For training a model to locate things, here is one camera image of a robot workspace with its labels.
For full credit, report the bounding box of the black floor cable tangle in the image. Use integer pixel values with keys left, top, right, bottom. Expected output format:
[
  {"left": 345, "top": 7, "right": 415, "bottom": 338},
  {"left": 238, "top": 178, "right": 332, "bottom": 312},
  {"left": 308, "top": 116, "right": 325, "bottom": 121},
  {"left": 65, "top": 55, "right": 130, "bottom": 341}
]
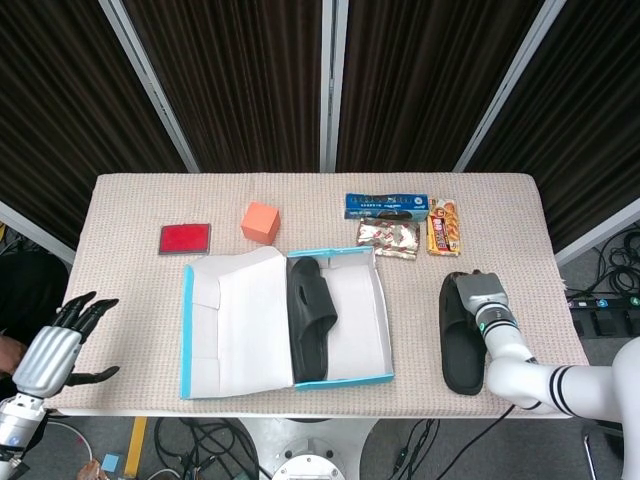
[
  {"left": 594, "top": 229, "right": 640, "bottom": 301},
  {"left": 154, "top": 417, "right": 261, "bottom": 480}
]

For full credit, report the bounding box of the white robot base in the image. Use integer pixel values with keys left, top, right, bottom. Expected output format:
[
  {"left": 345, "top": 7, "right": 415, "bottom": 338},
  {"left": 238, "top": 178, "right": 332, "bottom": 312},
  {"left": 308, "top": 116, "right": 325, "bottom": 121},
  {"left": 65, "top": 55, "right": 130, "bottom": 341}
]
[{"left": 234, "top": 417, "right": 376, "bottom": 480}]

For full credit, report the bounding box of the beige cloth-covered table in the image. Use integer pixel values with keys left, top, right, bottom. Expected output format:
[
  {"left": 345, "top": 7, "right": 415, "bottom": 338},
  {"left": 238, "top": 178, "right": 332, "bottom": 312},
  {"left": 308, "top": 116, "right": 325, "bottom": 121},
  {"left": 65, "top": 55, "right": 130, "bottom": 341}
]
[{"left": 58, "top": 172, "right": 591, "bottom": 419}]

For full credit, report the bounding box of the red flat stamp pad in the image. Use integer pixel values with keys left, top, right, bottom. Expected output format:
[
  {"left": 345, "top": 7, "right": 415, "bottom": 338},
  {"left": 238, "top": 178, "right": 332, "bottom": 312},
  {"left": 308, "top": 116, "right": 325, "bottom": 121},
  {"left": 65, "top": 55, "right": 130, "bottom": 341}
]
[{"left": 158, "top": 223, "right": 213, "bottom": 257}]

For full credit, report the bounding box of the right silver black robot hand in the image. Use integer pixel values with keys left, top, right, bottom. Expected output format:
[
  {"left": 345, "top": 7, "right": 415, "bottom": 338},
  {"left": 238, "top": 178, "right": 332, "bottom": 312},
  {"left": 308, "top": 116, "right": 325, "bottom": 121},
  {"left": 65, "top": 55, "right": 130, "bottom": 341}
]
[{"left": 452, "top": 268, "right": 509, "bottom": 314}]

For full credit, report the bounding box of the silver red snack packet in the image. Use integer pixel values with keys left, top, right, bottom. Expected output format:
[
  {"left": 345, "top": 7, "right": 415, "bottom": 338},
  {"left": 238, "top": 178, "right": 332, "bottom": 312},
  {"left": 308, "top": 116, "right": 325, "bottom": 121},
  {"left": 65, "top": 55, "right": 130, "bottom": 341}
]
[{"left": 355, "top": 216, "right": 421, "bottom": 261}]

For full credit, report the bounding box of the yellow floor tape strip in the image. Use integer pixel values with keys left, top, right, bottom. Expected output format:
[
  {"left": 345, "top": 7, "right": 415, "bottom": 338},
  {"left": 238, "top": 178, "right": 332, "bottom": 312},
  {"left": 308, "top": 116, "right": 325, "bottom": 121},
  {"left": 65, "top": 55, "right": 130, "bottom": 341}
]
[{"left": 123, "top": 416, "right": 150, "bottom": 476}]

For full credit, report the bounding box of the blue snack package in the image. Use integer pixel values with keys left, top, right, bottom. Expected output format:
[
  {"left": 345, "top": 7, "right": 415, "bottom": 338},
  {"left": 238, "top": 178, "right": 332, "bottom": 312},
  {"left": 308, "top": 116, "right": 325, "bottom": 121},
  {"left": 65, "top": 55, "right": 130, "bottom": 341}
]
[{"left": 344, "top": 192, "right": 430, "bottom": 223}]

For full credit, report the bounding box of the black power strip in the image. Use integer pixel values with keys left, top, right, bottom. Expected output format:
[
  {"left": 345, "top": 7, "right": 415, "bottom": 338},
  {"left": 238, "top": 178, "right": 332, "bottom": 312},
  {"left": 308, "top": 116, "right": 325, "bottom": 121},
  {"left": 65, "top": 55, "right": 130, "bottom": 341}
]
[{"left": 567, "top": 294, "right": 640, "bottom": 312}]

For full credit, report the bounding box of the black cable with inline switch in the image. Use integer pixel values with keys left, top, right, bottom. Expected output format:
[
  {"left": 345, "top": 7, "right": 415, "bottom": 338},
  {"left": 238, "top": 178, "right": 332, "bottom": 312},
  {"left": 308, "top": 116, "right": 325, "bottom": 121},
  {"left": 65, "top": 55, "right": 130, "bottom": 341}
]
[{"left": 389, "top": 418, "right": 441, "bottom": 474}]

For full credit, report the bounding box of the person in black clothes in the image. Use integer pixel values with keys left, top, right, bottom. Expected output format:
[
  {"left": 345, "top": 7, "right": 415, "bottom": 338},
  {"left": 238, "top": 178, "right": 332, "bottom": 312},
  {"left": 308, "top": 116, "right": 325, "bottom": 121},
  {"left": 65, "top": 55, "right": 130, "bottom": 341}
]
[{"left": 0, "top": 249, "right": 69, "bottom": 374}]

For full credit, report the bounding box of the orange cube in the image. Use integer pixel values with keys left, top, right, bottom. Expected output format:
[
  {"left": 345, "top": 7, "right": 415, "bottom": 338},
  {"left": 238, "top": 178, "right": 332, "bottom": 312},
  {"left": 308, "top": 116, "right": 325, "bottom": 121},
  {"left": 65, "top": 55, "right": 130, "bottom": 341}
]
[{"left": 240, "top": 201, "right": 281, "bottom": 245}]

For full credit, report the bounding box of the black rubber slipper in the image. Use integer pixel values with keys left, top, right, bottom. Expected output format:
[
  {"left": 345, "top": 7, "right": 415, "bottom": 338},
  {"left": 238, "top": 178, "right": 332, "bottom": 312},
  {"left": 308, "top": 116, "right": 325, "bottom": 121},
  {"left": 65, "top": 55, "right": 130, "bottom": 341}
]
[
  {"left": 287, "top": 256, "right": 340, "bottom": 384},
  {"left": 438, "top": 272, "right": 487, "bottom": 396}
]

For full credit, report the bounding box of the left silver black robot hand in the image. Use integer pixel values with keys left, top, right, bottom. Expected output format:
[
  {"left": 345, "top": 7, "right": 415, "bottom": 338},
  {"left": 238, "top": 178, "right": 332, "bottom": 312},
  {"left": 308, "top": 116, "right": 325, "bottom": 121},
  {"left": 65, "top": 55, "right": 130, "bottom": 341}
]
[{"left": 12, "top": 292, "right": 121, "bottom": 399}]

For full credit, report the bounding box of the yellow snack packet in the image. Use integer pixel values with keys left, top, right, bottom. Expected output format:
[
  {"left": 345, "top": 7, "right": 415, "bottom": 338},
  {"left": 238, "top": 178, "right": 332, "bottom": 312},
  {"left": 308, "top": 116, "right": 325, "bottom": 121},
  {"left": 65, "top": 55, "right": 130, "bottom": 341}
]
[{"left": 425, "top": 195, "right": 464, "bottom": 258}]

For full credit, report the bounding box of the silver aluminium partition post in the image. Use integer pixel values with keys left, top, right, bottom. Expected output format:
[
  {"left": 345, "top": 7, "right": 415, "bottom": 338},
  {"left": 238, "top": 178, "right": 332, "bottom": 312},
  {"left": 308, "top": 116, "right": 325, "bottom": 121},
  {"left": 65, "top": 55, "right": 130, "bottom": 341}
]
[
  {"left": 319, "top": 0, "right": 350, "bottom": 174},
  {"left": 98, "top": 0, "right": 201, "bottom": 174},
  {"left": 452, "top": 0, "right": 569, "bottom": 174},
  {"left": 0, "top": 199, "right": 76, "bottom": 266},
  {"left": 554, "top": 197, "right": 640, "bottom": 266}
]

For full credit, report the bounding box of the light blue shoe box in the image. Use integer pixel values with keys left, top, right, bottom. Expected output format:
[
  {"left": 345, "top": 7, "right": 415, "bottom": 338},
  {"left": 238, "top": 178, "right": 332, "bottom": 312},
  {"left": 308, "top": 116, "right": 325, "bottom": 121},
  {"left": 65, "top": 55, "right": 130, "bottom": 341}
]
[{"left": 179, "top": 245, "right": 395, "bottom": 401}]

